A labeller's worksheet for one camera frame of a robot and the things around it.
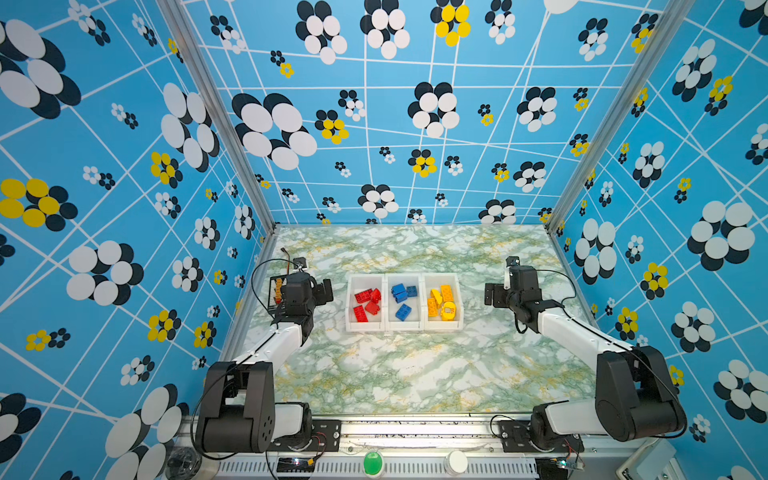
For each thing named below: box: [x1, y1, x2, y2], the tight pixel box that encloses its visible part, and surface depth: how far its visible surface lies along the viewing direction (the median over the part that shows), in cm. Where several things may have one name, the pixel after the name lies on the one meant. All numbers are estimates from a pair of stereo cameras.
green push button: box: [363, 451, 383, 476], surface depth 63 cm
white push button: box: [445, 450, 469, 475], surface depth 65 cm
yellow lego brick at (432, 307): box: [427, 298, 439, 317], surface depth 97 cm
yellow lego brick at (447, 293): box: [441, 284, 454, 303], surface depth 101 cm
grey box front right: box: [636, 438, 677, 480], surface depth 69 cm
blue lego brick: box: [395, 303, 412, 322], surface depth 96 cm
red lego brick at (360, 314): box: [354, 305, 369, 323], surface depth 96 cm
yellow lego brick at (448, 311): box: [442, 301, 456, 321], surface depth 95 cm
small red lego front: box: [365, 301, 380, 315], surface depth 98 cm
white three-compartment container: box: [345, 272, 464, 332], surface depth 97 cm
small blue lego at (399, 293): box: [391, 283, 408, 304], surface depth 101 cm
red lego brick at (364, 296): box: [354, 288, 373, 304], surface depth 99 cm
